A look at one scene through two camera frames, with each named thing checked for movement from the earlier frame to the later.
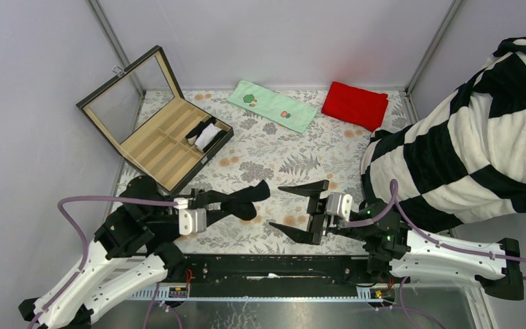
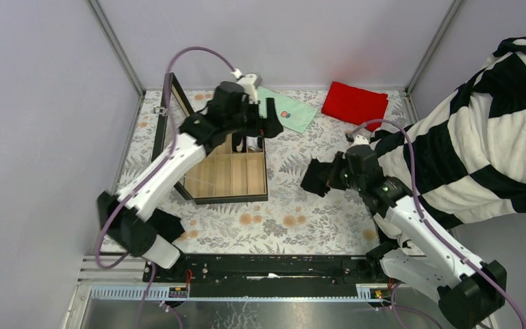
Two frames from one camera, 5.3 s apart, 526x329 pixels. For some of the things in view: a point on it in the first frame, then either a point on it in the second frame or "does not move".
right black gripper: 316,208 → 324,175
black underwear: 239,203 → 270,126
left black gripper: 201,199 → 252,129
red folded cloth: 360,107 does not move
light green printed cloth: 272,106 does not move
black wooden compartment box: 142,112 → 222,175
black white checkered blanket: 486,151 does not move
